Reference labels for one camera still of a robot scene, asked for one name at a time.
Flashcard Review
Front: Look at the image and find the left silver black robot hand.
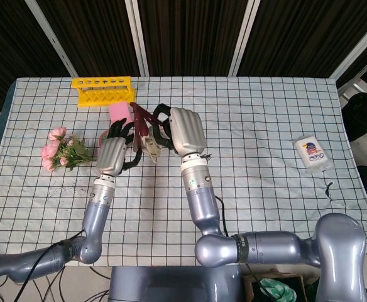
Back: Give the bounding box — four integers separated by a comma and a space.
96, 118, 144, 176

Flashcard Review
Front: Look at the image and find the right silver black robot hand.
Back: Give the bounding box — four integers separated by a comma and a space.
152, 103, 207, 157

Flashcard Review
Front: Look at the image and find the red paper folding fan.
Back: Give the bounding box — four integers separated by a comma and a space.
129, 101, 165, 164

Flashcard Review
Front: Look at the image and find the pink sponge block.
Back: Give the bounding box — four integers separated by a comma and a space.
108, 101, 135, 126

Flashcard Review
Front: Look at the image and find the pink artificial flower bouquet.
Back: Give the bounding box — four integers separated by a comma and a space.
41, 126, 98, 172

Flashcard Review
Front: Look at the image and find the yellow plastic test tube rack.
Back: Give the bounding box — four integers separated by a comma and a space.
71, 76, 136, 109

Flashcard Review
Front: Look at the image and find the white blue checkered tablecloth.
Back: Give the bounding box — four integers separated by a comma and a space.
0, 76, 367, 267

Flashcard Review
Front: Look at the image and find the white tissue packet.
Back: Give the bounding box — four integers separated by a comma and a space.
293, 134, 332, 173

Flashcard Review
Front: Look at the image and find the blue-grey robot torso base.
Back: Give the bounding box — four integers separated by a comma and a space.
108, 264, 246, 302

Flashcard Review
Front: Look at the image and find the brown cardboard box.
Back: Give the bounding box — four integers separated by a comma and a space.
243, 272, 318, 302

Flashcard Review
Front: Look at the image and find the black bag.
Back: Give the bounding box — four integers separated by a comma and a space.
341, 92, 367, 196

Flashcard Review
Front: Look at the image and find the green white cloth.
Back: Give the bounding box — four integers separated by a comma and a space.
259, 277, 297, 302

